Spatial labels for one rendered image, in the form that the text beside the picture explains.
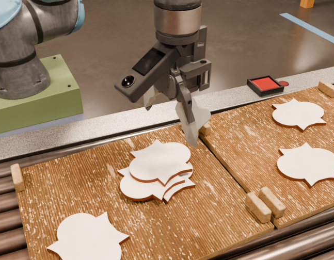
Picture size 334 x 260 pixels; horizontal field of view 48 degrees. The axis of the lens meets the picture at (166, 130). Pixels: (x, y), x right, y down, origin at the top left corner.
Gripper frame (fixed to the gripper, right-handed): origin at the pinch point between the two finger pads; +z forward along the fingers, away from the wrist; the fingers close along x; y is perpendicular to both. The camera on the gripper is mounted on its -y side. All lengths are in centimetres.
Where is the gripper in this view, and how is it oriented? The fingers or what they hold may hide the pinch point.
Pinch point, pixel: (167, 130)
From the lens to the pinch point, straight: 73.1
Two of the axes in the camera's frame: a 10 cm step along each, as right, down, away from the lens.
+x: -6.0, -4.9, 6.3
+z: 0.0, 7.9, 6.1
